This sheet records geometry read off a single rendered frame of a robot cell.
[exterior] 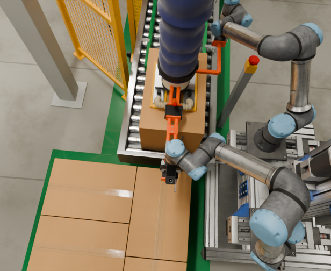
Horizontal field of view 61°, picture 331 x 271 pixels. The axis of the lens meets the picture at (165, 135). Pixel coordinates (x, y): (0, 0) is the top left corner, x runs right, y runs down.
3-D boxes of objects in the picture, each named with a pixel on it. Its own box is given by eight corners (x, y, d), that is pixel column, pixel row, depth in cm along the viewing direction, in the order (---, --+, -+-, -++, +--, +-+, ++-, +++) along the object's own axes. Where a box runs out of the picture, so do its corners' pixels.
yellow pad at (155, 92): (154, 63, 188) (154, 58, 183) (169, 64, 188) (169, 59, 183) (149, 108, 175) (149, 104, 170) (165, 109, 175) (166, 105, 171)
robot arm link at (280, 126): (257, 129, 152) (267, 119, 139) (276, 118, 155) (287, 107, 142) (271, 148, 148) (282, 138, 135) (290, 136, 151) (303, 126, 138)
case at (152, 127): (150, 79, 229) (149, 47, 192) (199, 84, 229) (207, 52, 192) (141, 149, 207) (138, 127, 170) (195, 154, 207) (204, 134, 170)
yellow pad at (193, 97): (182, 65, 188) (183, 60, 183) (197, 66, 188) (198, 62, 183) (180, 110, 175) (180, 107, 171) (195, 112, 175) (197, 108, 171)
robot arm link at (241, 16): (234, 35, 150) (222, 21, 153) (251, 27, 152) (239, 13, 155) (238, 24, 142) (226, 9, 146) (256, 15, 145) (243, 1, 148)
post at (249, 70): (216, 121, 278) (247, 58, 186) (222, 121, 278) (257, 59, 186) (215, 127, 276) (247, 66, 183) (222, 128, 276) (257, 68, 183)
